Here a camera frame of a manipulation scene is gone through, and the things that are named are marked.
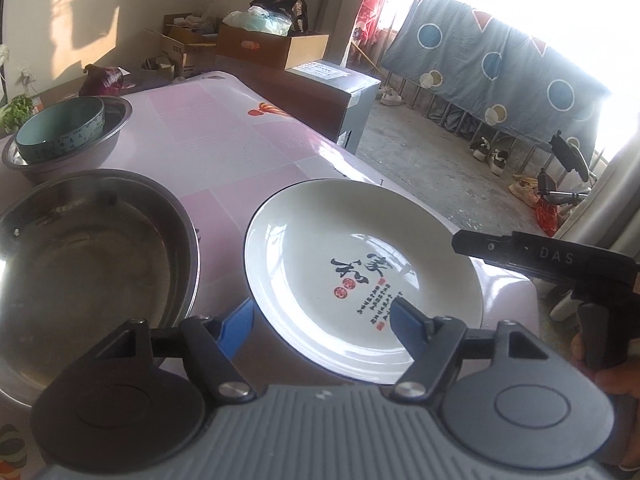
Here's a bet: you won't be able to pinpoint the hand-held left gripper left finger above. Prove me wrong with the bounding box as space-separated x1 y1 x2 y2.
82 299 255 402

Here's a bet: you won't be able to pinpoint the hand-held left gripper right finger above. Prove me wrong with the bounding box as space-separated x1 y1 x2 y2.
389 296 553 402

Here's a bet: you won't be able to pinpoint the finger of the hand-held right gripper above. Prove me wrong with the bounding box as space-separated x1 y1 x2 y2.
451 230 540 280

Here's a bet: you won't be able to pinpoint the white printed ceramic plate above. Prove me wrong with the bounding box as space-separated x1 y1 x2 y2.
244 179 485 385

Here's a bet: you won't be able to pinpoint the dark-rimmed steel bowl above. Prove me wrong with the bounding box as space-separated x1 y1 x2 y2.
2 96 134 186
0 169 202 411

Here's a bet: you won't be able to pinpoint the teal ceramic bowl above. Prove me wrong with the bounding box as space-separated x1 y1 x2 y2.
15 96 106 165

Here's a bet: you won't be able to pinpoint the person's right hand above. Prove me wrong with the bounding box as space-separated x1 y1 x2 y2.
570 332 640 468

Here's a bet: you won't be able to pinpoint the red cloth item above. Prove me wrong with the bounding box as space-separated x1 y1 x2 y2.
535 199 559 237

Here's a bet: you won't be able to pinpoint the beige shoes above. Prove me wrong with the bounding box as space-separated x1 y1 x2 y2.
508 172 542 209

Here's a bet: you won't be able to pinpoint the white curtain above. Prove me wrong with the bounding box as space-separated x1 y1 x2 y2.
554 145 640 251

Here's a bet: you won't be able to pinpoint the black and white sneaker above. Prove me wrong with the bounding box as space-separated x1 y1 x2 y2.
470 135 494 162
489 149 512 177

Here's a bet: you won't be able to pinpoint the black tripod stand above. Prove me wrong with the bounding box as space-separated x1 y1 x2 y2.
536 131 599 207

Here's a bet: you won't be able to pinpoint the metal drying rack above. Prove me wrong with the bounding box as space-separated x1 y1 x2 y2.
384 71 553 162

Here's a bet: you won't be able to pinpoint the blue-grey printed hanging blanket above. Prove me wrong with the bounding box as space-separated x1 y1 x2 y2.
382 0 612 157

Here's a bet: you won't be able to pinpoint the pink checked tablecloth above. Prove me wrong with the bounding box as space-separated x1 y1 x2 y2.
0 71 538 461

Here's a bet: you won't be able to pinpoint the large dark cardboard box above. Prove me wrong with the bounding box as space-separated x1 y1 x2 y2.
234 60 383 157

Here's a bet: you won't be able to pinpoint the wooden broom stick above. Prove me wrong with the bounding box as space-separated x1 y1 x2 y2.
350 40 387 79

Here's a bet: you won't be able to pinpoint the white paper label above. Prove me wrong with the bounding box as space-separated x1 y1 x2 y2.
290 61 352 79

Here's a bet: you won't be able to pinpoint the red patterned curtain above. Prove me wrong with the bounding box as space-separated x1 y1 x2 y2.
351 0 397 70

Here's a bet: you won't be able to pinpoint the brown cardboard box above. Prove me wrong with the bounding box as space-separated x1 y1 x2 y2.
215 25 330 71

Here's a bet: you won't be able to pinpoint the red onion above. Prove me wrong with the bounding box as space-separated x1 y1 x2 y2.
80 64 124 97

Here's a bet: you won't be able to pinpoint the open printed cardboard box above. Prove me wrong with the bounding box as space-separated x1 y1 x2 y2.
144 13 222 80

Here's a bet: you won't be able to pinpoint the napa cabbage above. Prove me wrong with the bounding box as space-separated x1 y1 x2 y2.
0 93 36 134

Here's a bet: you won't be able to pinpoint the white plastic bag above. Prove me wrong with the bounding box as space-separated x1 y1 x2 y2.
222 5 292 37

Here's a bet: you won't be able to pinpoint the dark printed bag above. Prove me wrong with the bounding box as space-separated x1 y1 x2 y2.
249 0 309 37

